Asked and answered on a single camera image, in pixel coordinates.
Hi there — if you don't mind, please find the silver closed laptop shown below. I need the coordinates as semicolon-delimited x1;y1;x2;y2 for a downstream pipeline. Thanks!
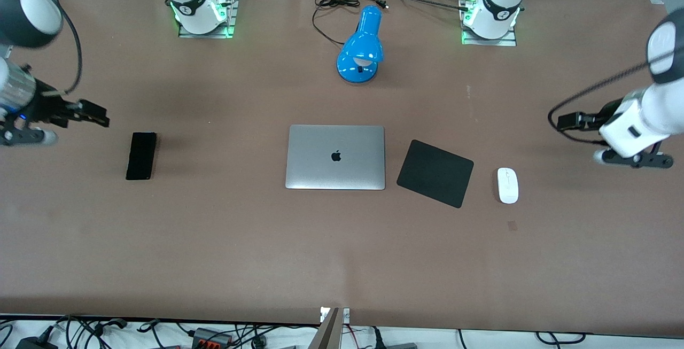
285;125;386;191

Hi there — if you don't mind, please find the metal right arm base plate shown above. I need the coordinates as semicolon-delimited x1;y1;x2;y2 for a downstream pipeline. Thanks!
177;0;241;39

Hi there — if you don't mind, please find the blue desk lamp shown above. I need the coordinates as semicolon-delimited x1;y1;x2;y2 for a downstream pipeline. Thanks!
336;5;384;84

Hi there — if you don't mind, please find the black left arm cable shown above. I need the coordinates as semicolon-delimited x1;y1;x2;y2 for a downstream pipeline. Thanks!
548;50;682;144

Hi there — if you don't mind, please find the black smartphone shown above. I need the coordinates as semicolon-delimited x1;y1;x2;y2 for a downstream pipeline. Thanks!
126;132;158;181

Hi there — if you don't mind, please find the white computer mouse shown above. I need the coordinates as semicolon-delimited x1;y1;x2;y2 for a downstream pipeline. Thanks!
497;167;519;205

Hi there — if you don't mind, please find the grey box with orange connectors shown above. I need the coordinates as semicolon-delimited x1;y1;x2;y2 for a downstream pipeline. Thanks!
191;327;234;349

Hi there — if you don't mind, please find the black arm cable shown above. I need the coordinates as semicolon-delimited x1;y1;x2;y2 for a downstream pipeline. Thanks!
32;0;83;96
548;50;682;144

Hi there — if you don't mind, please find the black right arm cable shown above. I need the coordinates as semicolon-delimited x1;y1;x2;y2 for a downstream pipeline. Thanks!
32;0;83;96

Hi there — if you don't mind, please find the black power adapter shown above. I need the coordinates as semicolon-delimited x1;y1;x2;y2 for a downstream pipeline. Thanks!
15;335;58;349

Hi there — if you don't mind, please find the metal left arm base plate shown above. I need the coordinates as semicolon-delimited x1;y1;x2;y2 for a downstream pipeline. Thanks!
461;0;518;47

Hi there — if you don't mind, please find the black lamp power cord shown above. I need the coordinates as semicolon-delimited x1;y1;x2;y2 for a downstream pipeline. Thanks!
312;0;389;46

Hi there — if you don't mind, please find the black mouse pad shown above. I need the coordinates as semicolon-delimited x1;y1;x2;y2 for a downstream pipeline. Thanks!
397;139;475;209

